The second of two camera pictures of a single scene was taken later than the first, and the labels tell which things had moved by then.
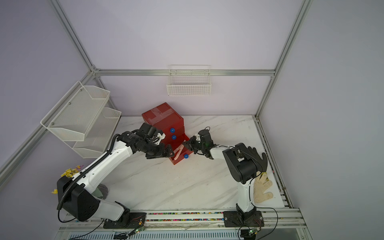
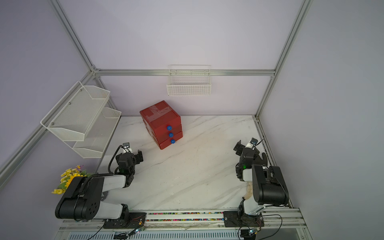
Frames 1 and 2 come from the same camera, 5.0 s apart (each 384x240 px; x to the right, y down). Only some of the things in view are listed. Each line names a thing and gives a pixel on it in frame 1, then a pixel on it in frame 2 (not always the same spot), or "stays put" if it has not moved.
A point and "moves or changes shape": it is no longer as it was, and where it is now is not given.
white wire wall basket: (189, 80) stays put
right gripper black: (190, 144) -> (240, 148)
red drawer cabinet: (165, 118) moves or changes shape
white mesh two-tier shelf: (81, 118) stays put
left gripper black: (161, 153) -> (140, 155)
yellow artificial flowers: (69, 173) stays put
